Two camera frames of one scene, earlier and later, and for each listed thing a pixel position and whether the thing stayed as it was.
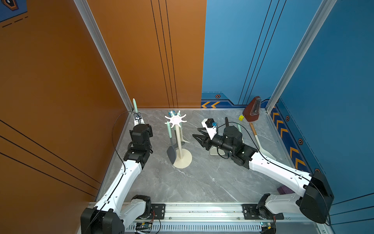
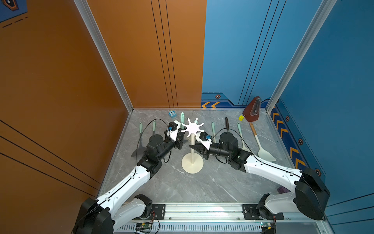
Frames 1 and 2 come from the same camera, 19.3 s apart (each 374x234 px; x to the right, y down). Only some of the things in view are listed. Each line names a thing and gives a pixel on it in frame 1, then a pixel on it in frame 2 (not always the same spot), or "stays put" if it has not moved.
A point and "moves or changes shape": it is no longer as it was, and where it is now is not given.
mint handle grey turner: (171, 150) -> (154, 126)
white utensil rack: (184, 157) -> (193, 163)
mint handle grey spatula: (135, 105) moves or changes shape
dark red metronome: (251, 112) stays put
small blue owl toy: (172, 112) stays put
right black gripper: (204, 139) -> (202, 150)
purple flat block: (283, 190) stays put
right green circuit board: (266, 224) stays put
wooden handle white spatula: (263, 151) stays put
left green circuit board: (143, 225) stays put
